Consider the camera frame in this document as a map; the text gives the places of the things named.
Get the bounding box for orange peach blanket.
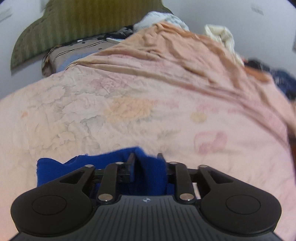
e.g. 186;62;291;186
73;23;295;132

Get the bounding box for white crumpled cloth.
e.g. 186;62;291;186
133;11;189;33

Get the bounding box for dark blue orange clothes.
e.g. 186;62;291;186
244;59;295;101

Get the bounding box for cream crumpled cloth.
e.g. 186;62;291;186
204;24;244;66

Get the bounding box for pink floral bed sheet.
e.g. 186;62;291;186
0;49;296;241

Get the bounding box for dark clothes pile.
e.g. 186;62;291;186
105;25;133;40

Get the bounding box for olive green padded headboard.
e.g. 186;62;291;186
10;0;170;70

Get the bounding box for blue knit sweater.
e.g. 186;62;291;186
36;147;175;196

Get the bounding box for striped beige pillow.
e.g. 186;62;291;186
42;37;118;77

